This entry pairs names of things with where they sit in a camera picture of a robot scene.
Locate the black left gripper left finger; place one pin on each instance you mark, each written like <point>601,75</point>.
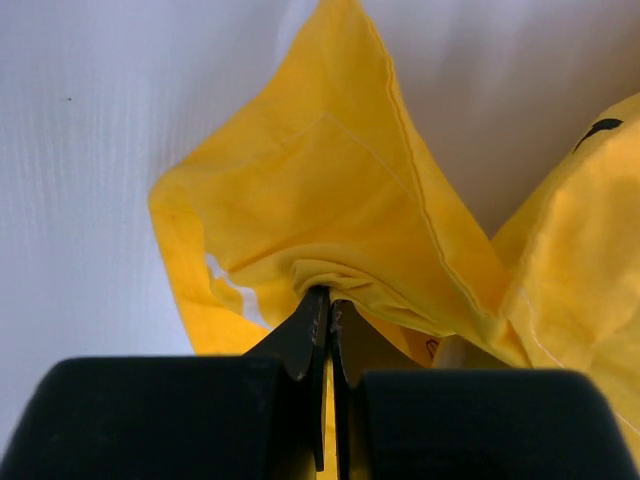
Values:
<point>260,415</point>

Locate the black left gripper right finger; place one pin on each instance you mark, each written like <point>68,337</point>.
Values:
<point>397,420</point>

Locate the yellow Pikachu pillowcase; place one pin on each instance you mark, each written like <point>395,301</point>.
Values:
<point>322,179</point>

